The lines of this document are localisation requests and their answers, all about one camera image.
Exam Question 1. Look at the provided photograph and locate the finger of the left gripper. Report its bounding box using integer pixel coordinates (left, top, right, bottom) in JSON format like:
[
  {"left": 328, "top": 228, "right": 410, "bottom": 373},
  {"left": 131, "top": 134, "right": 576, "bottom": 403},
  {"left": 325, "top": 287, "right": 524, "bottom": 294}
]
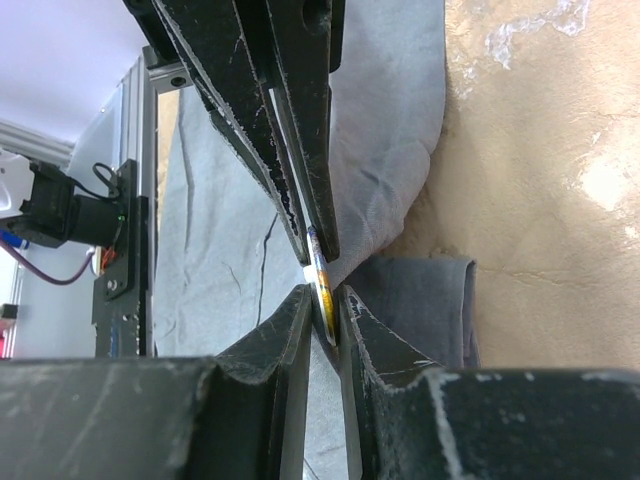
[
  {"left": 154, "top": 1, "right": 309, "bottom": 265},
  {"left": 234, "top": 1, "right": 341, "bottom": 261}
]

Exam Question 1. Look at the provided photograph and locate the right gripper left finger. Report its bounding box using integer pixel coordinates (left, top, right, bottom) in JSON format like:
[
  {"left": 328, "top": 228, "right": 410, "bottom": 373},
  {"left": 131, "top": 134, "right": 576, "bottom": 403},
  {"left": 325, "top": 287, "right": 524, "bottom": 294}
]
[{"left": 1, "top": 285, "right": 313, "bottom": 479}]

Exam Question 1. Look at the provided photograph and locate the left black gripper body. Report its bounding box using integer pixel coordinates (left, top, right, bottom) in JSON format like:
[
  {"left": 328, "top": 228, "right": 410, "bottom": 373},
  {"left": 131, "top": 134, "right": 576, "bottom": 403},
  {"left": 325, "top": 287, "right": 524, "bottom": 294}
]
[{"left": 123, "top": 0, "right": 346, "bottom": 93}]

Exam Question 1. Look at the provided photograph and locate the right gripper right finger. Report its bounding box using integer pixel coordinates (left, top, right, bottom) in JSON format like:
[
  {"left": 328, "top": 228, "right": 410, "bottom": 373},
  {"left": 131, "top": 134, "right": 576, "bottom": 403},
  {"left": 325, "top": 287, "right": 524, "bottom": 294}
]
[{"left": 337, "top": 286, "right": 639, "bottom": 479}]

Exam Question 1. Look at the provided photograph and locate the grey button shirt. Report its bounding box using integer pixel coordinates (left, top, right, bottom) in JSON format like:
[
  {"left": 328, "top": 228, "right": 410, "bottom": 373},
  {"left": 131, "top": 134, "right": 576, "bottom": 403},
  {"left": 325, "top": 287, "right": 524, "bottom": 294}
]
[{"left": 152, "top": 0, "right": 481, "bottom": 480}]

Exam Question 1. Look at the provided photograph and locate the yellow oval brooch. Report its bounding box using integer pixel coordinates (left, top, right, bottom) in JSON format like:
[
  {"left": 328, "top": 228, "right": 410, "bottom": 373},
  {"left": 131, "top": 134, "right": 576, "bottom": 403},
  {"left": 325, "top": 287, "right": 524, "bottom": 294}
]
[{"left": 303, "top": 226, "right": 338, "bottom": 347}]

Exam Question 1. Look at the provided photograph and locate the aluminium rail frame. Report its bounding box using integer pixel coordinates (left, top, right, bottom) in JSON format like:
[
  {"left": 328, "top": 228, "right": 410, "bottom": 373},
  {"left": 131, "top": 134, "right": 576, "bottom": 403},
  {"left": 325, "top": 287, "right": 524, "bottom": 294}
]
[{"left": 1, "top": 56, "right": 165, "bottom": 360}]

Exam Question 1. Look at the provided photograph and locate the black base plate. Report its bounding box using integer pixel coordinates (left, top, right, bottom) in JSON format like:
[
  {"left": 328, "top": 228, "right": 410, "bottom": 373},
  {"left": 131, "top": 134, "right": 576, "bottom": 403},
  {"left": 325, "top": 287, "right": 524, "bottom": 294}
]
[{"left": 92, "top": 160, "right": 153, "bottom": 358}]

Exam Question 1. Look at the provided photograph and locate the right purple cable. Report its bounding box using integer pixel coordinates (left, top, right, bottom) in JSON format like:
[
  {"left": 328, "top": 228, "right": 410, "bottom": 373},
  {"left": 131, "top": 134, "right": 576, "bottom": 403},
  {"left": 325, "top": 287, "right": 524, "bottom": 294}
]
[{"left": 0, "top": 230, "right": 99, "bottom": 287}]

